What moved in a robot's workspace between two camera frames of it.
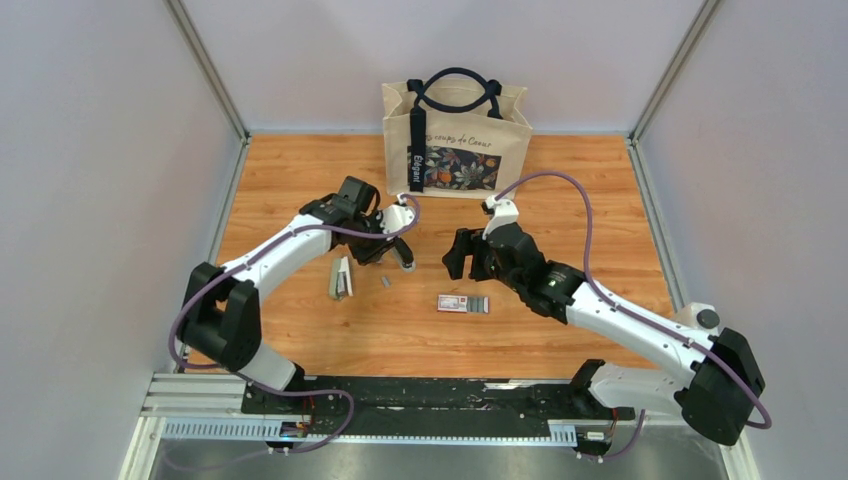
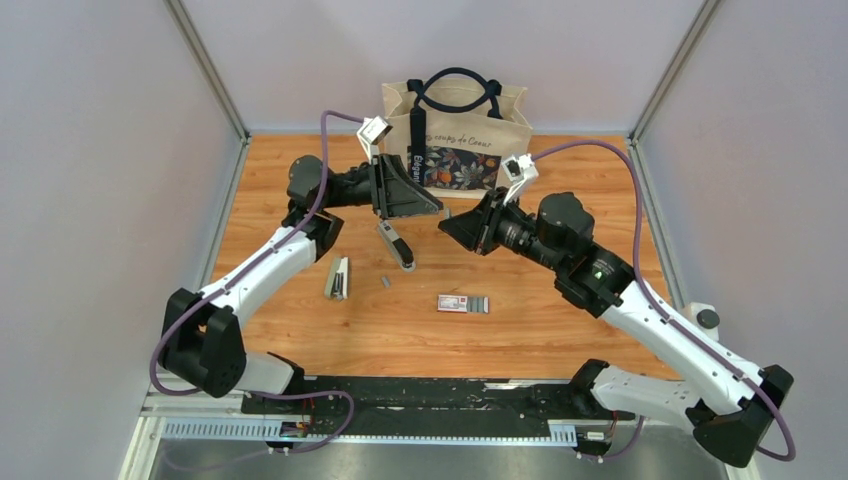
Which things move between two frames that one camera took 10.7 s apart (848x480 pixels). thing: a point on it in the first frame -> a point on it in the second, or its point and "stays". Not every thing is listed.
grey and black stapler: (404, 255) stays
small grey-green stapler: (340, 282) stays
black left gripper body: (367, 248) -> (376, 184)
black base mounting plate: (427, 406) stays
